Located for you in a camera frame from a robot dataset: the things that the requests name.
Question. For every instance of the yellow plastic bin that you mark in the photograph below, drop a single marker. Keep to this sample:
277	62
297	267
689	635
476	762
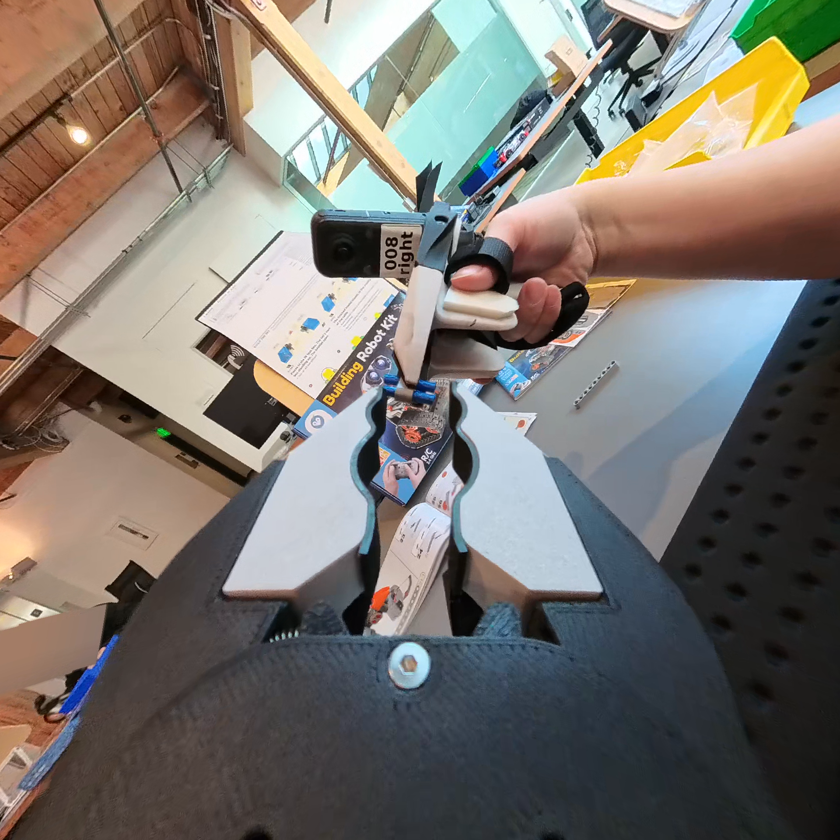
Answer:
774	98

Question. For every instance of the white instruction poster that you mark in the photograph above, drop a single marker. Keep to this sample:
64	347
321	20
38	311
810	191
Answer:
282	295

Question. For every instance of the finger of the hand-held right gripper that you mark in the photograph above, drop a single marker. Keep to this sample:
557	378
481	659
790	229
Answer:
420	315

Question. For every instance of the blue storage crate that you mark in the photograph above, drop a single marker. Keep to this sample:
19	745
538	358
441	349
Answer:
479	172

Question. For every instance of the black dimpled armrest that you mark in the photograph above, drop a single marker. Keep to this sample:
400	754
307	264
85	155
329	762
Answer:
754	525

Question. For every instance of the green bin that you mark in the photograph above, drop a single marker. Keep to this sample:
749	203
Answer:
787	26

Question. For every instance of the ceiling spot lamp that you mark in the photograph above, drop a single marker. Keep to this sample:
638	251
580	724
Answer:
77	133

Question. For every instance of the orange vehicle leaflet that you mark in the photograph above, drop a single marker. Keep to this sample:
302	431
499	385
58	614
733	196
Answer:
587	328

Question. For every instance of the grey beam with blue pins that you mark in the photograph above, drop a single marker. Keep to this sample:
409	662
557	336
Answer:
410	394

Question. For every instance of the grey perforated toy beam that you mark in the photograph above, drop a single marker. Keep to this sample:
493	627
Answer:
596	384

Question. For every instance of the grey desk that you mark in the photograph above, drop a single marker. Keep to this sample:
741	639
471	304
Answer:
656	426

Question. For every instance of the black wall device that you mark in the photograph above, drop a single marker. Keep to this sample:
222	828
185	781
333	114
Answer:
157	436

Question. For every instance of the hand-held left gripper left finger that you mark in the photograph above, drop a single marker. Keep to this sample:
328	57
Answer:
302	525

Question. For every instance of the small printed sheet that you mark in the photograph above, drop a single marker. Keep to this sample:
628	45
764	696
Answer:
515	423

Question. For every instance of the cardboard box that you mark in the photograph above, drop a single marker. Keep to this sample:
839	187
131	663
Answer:
565	56

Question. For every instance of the person's right hand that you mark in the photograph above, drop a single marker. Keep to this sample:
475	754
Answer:
551	243

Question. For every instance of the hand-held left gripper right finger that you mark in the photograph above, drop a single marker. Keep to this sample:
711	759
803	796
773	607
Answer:
525	525

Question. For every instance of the dark robot kit box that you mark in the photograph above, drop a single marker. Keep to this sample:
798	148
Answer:
341	380

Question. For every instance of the wood-edged grey table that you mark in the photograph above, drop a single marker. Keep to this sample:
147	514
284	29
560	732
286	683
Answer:
558	111

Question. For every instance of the white wall plate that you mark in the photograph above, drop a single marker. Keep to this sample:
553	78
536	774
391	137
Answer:
133	533

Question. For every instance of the instruction booklet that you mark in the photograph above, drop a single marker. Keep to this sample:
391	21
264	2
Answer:
420	538

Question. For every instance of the clear plastic bags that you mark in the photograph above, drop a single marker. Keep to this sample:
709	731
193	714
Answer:
702	124

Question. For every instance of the person's right forearm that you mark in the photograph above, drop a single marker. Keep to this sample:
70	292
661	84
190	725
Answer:
722	210

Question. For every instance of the blue printed leaflet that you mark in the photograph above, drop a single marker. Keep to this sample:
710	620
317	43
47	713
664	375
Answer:
525	374

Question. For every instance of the wooden post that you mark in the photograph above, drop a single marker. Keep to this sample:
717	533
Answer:
328	85

